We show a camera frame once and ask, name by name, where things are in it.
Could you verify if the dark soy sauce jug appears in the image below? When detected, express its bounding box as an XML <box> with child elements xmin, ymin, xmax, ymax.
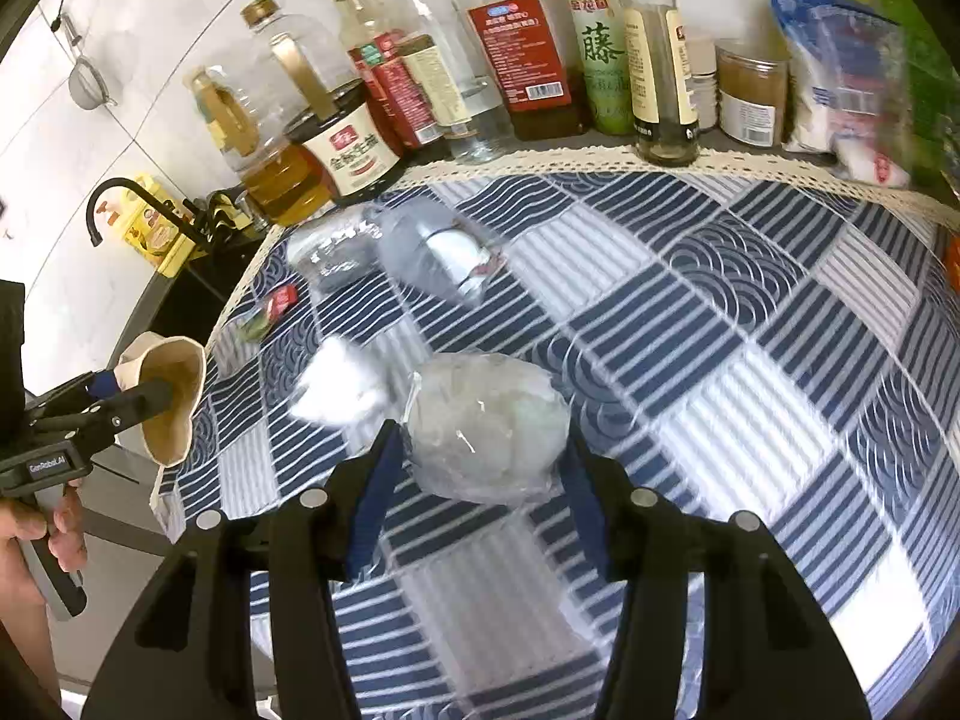
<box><xmin>240</xmin><ymin>0</ymin><xmax>404</xmax><ymax>201</ymax></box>

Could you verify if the metal wall strainer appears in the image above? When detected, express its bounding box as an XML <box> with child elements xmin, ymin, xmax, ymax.
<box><xmin>69</xmin><ymin>56</ymin><xmax>119</xmax><ymax>111</ymax></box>

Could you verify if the person's left hand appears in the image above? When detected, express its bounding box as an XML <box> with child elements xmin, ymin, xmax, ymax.
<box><xmin>0</xmin><ymin>490</ymin><xmax>89</xmax><ymax>578</ymax></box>

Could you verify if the dark cloth with yellow stripe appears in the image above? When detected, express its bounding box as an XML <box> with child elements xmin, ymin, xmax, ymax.
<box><xmin>186</xmin><ymin>191</ymin><xmax>250</xmax><ymax>239</ymax></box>

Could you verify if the yellow dish soap bottle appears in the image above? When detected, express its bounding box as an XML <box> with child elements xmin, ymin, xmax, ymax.
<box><xmin>118</xmin><ymin>172</ymin><xmax>197</xmax><ymax>280</ymax></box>

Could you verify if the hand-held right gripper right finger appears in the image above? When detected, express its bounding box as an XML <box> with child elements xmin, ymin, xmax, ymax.
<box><xmin>562</xmin><ymin>431</ymin><xmax>875</xmax><ymax>720</ymax></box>

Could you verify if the black kitchen sink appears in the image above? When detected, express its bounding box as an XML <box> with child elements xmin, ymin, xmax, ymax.
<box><xmin>141</xmin><ymin>231</ymin><xmax>265</xmax><ymax>350</ymax></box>

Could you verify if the blue white plastic bag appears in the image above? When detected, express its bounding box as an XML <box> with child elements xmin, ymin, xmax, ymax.
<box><xmin>771</xmin><ymin>0</ymin><xmax>914</xmax><ymax>190</ymax></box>

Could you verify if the clear cooking oil jug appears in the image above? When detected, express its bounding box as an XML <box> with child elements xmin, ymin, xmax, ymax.
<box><xmin>189</xmin><ymin>64</ymin><xmax>340</xmax><ymax>227</ymax></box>

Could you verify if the small white jar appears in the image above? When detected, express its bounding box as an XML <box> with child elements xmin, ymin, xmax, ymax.
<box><xmin>686</xmin><ymin>37</ymin><xmax>722</xmax><ymax>134</ymax></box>

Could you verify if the white tissue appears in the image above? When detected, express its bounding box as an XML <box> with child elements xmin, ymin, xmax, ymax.
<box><xmin>403</xmin><ymin>351</ymin><xmax>572</xmax><ymax>505</ymax></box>

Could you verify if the person's left forearm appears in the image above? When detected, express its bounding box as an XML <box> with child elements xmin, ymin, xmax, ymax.
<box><xmin>0</xmin><ymin>540</ymin><xmax>55</xmax><ymax>691</ymax></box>

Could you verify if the clear plastic bag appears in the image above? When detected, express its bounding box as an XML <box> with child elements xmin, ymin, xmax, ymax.
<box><xmin>287</xmin><ymin>212</ymin><xmax>383</xmax><ymax>295</ymax></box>
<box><xmin>377</xmin><ymin>201</ymin><xmax>505</xmax><ymax>306</ymax></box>

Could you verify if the brown paper bag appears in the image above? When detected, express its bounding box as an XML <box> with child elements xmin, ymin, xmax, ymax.
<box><xmin>112</xmin><ymin>332</ymin><xmax>208</xmax><ymax>467</ymax></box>

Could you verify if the large white tissue wad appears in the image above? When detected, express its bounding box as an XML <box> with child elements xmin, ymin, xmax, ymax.
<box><xmin>289</xmin><ymin>336</ymin><xmax>392</xmax><ymax>422</ymax></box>

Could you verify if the gold cap red label bottle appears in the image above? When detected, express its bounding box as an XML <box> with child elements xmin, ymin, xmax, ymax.
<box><xmin>450</xmin><ymin>0</ymin><xmax>591</xmax><ymax>141</ymax></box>

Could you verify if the small bottle with yellow cap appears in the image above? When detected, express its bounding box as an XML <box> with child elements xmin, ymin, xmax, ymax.
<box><xmin>602</xmin><ymin>0</ymin><xmax>704</xmax><ymax>167</ymax></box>

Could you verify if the green plastic bag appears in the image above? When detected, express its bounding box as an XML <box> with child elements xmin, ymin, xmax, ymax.
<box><xmin>874</xmin><ymin>0</ymin><xmax>960</xmax><ymax>192</ymax></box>

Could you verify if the black cap red label bottle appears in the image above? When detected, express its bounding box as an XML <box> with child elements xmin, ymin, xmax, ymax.
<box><xmin>315</xmin><ymin>0</ymin><xmax>445</xmax><ymax>152</ymax></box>

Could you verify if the green label oil bottle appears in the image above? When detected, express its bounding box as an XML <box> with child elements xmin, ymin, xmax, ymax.
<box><xmin>551</xmin><ymin>0</ymin><xmax>640</xmax><ymax>137</ymax></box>

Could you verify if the brown spice jar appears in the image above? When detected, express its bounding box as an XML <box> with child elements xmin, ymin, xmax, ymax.
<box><xmin>715</xmin><ymin>41</ymin><xmax>794</xmax><ymax>149</ymax></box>

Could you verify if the blue patterned tablecloth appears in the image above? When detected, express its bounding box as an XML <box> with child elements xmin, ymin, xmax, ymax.
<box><xmin>150</xmin><ymin>150</ymin><xmax>960</xmax><ymax>720</ymax></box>

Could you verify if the green candy wrapper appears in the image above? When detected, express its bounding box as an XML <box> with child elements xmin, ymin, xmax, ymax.
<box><xmin>241</xmin><ymin>286</ymin><xmax>301</xmax><ymax>342</ymax></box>

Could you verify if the black faucet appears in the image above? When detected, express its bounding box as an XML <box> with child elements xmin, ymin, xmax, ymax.
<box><xmin>85</xmin><ymin>178</ymin><xmax>205</xmax><ymax>257</ymax></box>

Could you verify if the clear bottle with yellow cap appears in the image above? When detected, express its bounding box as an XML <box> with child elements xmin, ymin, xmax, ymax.
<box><xmin>360</xmin><ymin>0</ymin><xmax>520</xmax><ymax>164</ymax></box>

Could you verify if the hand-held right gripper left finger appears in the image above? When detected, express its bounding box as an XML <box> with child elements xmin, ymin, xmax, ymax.
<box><xmin>79</xmin><ymin>420</ymin><xmax>410</xmax><ymax>720</ymax></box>

